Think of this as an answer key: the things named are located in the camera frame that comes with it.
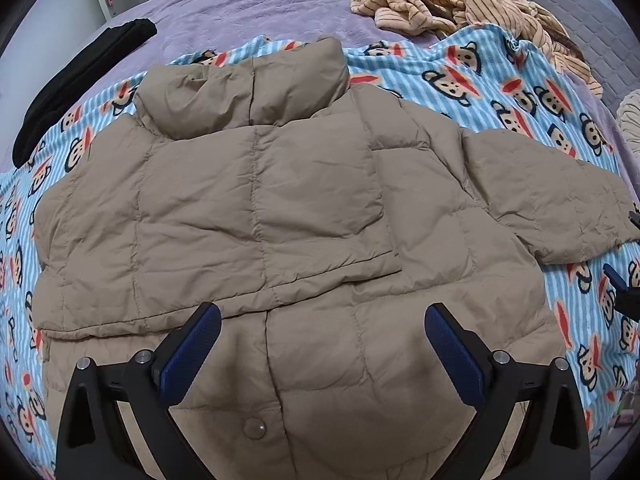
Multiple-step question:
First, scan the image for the tan puffer jacket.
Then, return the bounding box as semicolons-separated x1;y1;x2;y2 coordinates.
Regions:
34;37;639;479

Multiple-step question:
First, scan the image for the grey padded headboard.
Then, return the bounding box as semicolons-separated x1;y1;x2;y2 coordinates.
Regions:
533;0;639;112

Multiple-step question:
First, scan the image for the blue monkey print blanket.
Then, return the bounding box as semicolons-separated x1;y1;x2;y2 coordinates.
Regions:
1;25;639;479

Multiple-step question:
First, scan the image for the beige striped fleece garment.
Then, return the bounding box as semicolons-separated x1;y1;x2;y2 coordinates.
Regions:
350;0;603;98

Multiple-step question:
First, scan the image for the black folded garment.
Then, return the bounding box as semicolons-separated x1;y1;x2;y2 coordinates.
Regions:
12;18;157;168

